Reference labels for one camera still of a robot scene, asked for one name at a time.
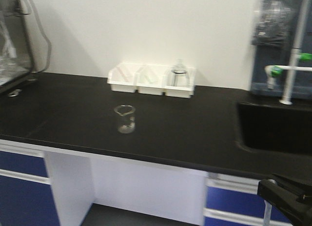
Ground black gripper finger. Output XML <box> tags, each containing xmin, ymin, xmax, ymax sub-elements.
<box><xmin>257</xmin><ymin>179</ymin><xmax>312</xmax><ymax>226</ymax></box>
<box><xmin>272</xmin><ymin>173</ymin><xmax>312</xmax><ymax>199</ymax></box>

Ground clear plastic pipette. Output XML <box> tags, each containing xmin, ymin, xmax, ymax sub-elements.
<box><xmin>263</xmin><ymin>200</ymin><xmax>272</xmax><ymax>226</ymax></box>

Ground black bench sink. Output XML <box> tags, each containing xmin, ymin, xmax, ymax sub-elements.
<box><xmin>236</xmin><ymin>103</ymin><xmax>312</xmax><ymax>155</ymax></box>

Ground blue right cabinet drawer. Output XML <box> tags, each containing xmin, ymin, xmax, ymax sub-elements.
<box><xmin>203</xmin><ymin>173</ymin><xmax>293</xmax><ymax>226</ymax></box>

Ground blue cabinet drawer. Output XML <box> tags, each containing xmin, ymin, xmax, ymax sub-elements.
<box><xmin>0</xmin><ymin>144</ymin><xmax>60</xmax><ymax>226</ymax></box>
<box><xmin>203</xmin><ymin>173</ymin><xmax>293</xmax><ymax>226</ymax></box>

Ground white lab faucet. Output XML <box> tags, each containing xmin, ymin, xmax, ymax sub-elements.
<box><xmin>265</xmin><ymin>0</ymin><xmax>312</xmax><ymax>105</ymax></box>

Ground white bin right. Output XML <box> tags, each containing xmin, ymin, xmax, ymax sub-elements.
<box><xmin>164</xmin><ymin>67</ymin><xmax>196</xmax><ymax>98</ymax></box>

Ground white bin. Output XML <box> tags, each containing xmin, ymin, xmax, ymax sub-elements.
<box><xmin>136</xmin><ymin>64</ymin><xmax>169</xmax><ymax>96</ymax></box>
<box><xmin>107</xmin><ymin>62</ymin><xmax>144</xmax><ymax>93</ymax></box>
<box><xmin>164</xmin><ymin>67</ymin><xmax>196</xmax><ymax>98</ymax></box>

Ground blue grey drying rack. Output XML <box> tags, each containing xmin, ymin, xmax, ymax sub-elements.
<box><xmin>250</xmin><ymin>0</ymin><xmax>312</xmax><ymax>100</ymax></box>

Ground glass flask in bin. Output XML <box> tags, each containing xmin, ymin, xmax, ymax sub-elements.
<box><xmin>169</xmin><ymin>59</ymin><xmax>190</xmax><ymax>87</ymax></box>

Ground white bin middle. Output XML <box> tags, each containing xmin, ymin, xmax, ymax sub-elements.
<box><xmin>136</xmin><ymin>64</ymin><xmax>169</xmax><ymax>96</ymax></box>

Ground white bin left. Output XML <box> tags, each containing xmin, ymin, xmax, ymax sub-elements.
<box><xmin>107</xmin><ymin>62</ymin><xmax>144</xmax><ymax>93</ymax></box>

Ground blue left cabinet drawer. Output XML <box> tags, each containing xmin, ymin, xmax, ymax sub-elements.
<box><xmin>0</xmin><ymin>144</ymin><xmax>60</xmax><ymax>226</ymax></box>

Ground metal floor bracket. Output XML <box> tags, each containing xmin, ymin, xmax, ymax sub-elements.
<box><xmin>7</xmin><ymin>89</ymin><xmax>22</xmax><ymax>97</ymax></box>

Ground grey hose cable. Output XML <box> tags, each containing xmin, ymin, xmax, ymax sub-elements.
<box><xmin>23</xmin><ymin>0</ymin><xmax>52</xmax><ymax>74</ymax></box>

